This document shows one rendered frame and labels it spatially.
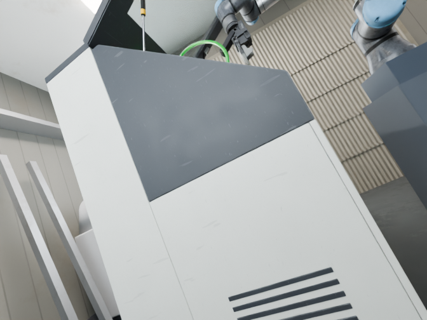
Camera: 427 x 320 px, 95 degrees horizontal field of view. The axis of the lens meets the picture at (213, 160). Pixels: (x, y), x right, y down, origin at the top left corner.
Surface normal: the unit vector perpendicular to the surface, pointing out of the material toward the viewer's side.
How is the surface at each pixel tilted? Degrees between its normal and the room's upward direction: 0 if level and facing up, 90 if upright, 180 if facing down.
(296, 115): 90
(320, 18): 90
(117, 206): 90
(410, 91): 90
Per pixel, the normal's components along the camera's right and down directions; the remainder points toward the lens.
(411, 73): -0.21, -0.09
